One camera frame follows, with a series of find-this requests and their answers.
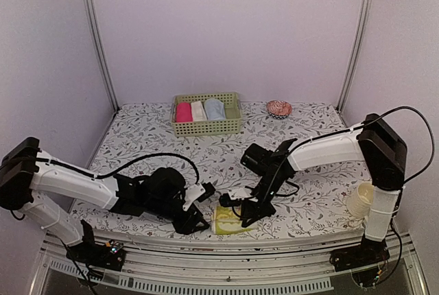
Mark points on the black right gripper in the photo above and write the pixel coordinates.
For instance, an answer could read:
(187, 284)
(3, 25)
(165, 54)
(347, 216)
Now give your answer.
(250, 209)

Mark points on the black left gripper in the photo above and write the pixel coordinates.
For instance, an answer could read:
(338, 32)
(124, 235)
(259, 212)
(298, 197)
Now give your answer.
(186, 226)

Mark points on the green white small packet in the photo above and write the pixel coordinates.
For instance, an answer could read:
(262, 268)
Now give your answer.
(225, 222)

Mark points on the light blue towel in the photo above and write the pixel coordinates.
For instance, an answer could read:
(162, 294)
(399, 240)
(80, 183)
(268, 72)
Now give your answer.
(214, 109)

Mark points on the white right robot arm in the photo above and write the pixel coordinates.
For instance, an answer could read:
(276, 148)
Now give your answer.
(351, 179)

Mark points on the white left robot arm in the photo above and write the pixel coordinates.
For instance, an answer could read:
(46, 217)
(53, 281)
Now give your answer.
(28, 174)

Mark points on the blue patterned bowl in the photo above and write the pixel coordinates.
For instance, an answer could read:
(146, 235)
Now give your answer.
(279, 116)

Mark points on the pink rolled towel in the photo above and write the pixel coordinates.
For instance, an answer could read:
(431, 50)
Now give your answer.
(183, 113)

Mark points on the green perforated plastic basket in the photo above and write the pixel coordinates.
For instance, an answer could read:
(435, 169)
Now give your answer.
(231, 125)

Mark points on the cream rolled towel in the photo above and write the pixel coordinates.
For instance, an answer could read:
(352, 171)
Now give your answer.
(198, 112)

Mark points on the cream ribbed mug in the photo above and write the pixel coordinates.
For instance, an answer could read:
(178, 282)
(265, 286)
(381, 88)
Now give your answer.
(359, 202)

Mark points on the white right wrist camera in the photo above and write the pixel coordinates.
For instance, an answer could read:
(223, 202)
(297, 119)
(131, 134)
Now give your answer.
(234, 197)

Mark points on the aluminium front rail base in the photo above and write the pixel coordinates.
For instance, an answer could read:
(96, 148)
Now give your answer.
(157, 265)

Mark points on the right aluminium frame post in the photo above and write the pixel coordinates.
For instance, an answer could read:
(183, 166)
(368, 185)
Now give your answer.
(360, 32)

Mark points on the aluminium frame post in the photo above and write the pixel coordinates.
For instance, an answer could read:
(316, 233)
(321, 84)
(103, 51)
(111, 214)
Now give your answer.
(360, 32)
(100, 53)

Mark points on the left aluminium frame post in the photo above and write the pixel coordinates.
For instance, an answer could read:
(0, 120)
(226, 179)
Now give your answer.
(100, 53)

